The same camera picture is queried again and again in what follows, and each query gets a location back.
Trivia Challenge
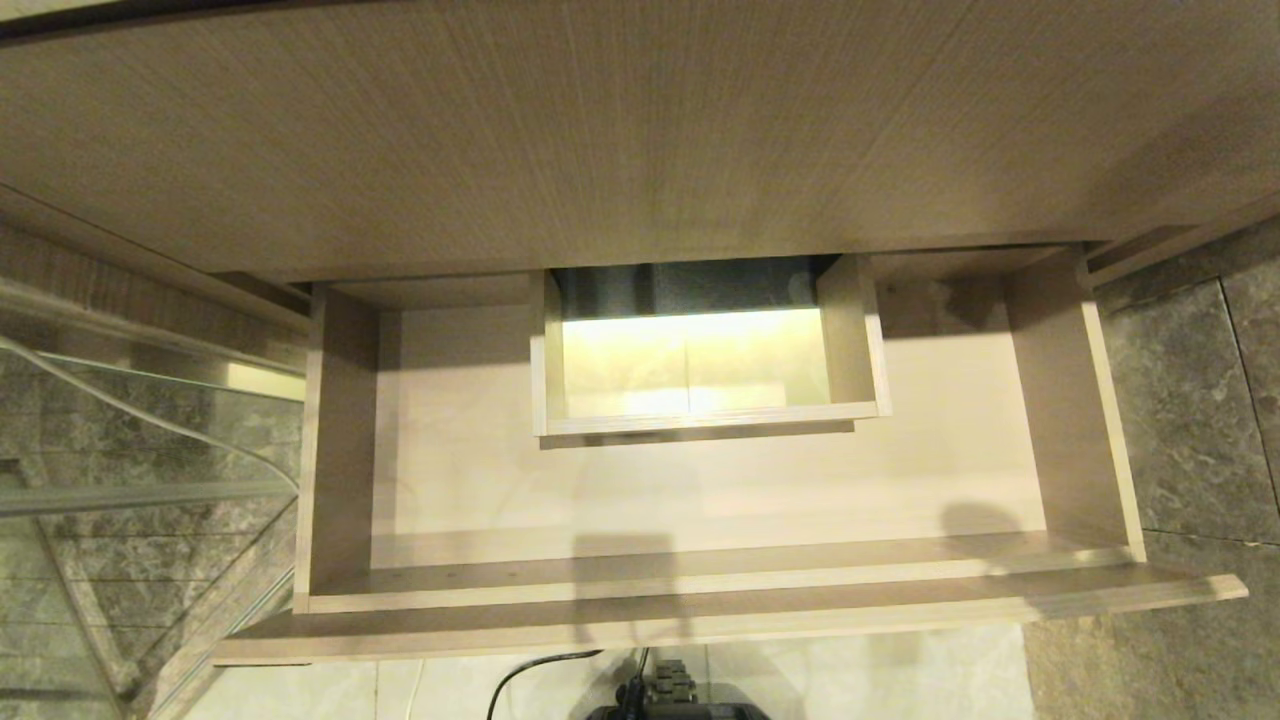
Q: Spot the beige wooden drawer front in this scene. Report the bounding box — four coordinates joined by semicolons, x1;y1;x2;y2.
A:
210;245;1251;666

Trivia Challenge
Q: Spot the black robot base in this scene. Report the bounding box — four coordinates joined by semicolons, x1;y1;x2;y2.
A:
580;658;771;720

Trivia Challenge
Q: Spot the beige wooden vanity cabinet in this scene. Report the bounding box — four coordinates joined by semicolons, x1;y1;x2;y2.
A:
0;0;1280;336

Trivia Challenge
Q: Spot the framed glass shower door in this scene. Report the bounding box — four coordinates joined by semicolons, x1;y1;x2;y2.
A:
0;285;306;720

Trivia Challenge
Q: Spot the thin white cable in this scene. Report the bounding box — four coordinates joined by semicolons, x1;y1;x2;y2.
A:
0;340;428;720

